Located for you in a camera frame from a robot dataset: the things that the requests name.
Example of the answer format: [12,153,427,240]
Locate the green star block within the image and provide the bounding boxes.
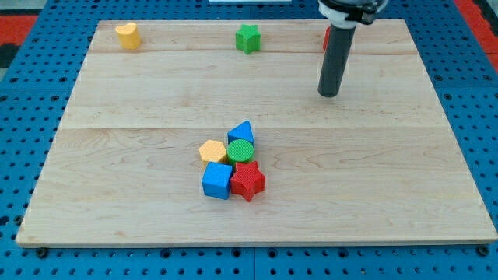
[235,24,261,54]

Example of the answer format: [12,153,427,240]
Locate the wooden board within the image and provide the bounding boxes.
[16,19,497,248]

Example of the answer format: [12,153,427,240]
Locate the red block behind pusher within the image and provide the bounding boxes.
[322,26,331,51]

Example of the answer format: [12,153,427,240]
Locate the blue cube block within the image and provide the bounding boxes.
[202,162,233,200]

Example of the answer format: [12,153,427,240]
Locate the yellow heart block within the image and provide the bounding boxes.
[114,23,142,50]

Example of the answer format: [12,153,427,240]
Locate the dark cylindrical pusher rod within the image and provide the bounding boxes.
[317,25,356,98]

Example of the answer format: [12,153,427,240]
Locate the blue triangle block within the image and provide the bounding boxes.
[227,121,254,145]

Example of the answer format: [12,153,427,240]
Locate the yellow hexagon block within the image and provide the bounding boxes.
[198,139,228,168]

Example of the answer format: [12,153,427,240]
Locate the green cylinder block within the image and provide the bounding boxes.
[227,139,254,165]

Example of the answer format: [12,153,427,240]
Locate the red star block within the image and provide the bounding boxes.
[230,161,265,202]

